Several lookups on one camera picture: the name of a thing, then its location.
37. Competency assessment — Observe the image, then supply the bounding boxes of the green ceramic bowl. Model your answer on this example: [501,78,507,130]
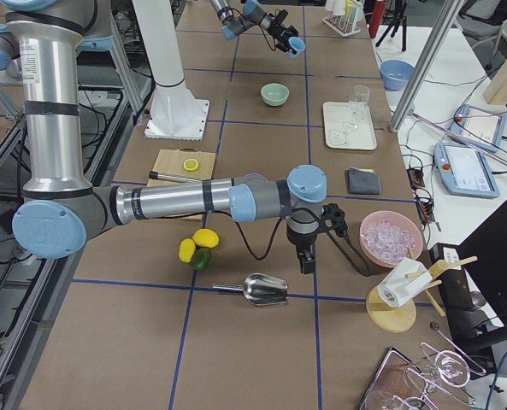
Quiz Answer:
[260,83,290,107]

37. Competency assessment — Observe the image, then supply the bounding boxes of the black tripod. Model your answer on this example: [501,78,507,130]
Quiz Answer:
[375,0,408,52]

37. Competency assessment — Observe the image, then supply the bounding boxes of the metal ice scoop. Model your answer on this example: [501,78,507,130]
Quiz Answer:
[212,273,288,307]

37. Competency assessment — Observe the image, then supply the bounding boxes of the metal grabber stick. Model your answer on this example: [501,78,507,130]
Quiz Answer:
[407,111,507,167]

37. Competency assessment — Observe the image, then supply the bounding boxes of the grey folded cloth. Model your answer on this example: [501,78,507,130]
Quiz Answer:
[345,167,381,195]

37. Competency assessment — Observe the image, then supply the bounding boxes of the half lemon slice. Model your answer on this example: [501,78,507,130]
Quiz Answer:
[183,158,200,173]

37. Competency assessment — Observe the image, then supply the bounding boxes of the light blue plastic cup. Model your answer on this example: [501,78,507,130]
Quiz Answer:
[288,37,305,58]

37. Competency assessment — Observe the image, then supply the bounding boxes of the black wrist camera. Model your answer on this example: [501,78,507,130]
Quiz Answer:
[322,203,348,237]

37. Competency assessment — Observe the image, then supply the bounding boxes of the far blue teach pendant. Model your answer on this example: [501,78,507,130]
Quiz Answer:
[449,104,506,153]

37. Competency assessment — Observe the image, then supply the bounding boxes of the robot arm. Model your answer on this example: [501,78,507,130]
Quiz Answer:
[210,0,305,58]
[0,1,327,274]

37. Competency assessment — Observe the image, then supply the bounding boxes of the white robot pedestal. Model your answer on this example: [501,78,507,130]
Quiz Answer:
[133,0,209,141]

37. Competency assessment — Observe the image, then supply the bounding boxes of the near blue teach pendant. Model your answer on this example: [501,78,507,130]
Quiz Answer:
[433,143,500,199]

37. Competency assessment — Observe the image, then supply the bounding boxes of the black monitor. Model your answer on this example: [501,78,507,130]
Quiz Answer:
[447,198,507,355]

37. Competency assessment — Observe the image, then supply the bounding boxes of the wooden stand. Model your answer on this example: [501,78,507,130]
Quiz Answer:
[366,255,478,333]

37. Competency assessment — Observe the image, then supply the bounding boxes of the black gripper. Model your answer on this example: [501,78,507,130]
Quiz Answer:
[268,20,298,54]
[286,220,320,274]

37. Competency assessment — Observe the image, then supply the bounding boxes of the blue teach pendant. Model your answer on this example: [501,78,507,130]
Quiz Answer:
[449,104,506,153]
[433,143,500,199]

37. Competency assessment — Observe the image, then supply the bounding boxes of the yellow lemon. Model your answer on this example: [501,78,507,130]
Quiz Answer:
[192,228,220,249]
[178,238,197,264]

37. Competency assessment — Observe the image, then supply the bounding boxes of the green lime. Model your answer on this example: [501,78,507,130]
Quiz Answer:
[191,248,212,272]

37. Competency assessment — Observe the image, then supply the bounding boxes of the clear wine glass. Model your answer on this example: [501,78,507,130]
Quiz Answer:
[344,85,369,131]

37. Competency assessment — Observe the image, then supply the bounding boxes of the white wire cup rack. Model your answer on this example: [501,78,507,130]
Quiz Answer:
[322,0,363,37]

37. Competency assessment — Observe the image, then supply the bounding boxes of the white bear tray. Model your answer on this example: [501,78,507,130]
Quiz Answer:
[322,102,377,151]

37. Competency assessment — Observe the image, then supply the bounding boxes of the steel muddler black cap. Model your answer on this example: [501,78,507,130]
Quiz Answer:
[147,170,201,186]

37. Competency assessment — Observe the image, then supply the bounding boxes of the blue bowl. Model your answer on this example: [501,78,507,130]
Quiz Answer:
[380,60,415,91]

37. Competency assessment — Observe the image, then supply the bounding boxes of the aluminium frame post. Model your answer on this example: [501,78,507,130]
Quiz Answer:
[389,0,464,133]

